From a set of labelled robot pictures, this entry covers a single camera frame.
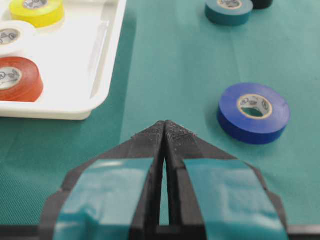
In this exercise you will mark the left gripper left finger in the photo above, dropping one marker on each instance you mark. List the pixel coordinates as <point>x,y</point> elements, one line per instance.
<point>114,196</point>

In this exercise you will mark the teal green tape roll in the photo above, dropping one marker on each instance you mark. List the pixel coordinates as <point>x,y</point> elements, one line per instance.
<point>228,12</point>

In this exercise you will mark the red tape roll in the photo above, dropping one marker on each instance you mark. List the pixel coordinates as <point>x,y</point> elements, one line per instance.
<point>20,80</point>

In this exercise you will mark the black tape roll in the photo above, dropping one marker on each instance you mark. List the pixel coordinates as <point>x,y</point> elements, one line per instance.
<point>261,4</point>

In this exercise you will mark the green table cloth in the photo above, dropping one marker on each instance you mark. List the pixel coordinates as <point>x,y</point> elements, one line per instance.
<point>173,64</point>

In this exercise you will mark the yellow tape roll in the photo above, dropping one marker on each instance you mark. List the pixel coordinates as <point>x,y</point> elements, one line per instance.
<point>39,13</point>

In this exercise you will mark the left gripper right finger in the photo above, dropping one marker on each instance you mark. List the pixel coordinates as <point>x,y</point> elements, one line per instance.
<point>214,196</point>

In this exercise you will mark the white plastic tray case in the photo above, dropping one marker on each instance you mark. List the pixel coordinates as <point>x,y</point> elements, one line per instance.
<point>75,58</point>

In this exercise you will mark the blue tape roll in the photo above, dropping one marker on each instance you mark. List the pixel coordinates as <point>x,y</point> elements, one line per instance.
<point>253,113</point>

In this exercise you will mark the white tape roll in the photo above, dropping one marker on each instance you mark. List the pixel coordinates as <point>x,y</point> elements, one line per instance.
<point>15,36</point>

